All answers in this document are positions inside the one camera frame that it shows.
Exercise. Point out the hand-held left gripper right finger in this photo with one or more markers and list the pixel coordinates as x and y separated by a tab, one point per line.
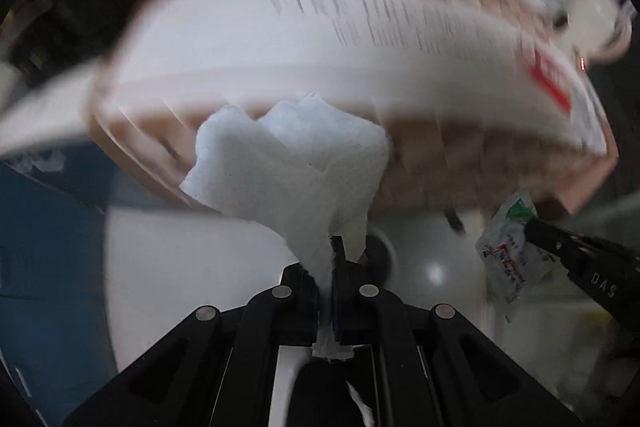
343	299

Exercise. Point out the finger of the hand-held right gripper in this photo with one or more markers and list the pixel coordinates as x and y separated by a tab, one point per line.
547	237

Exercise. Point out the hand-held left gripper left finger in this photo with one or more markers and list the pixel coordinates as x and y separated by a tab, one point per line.
304	303

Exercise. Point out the white sauce packet green print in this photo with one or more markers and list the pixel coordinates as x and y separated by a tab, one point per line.
507	259

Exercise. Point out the white tissue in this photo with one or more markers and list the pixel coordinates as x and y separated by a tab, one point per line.
295	167

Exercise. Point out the white printed cardboard box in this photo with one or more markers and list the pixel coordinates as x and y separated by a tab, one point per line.
320	52

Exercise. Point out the white round bin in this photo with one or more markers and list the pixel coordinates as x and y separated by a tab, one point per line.
200	267

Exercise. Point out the white round container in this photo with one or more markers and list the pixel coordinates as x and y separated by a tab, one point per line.
597	19

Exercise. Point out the blue plastic sheet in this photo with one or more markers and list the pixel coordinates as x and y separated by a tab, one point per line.
50	267

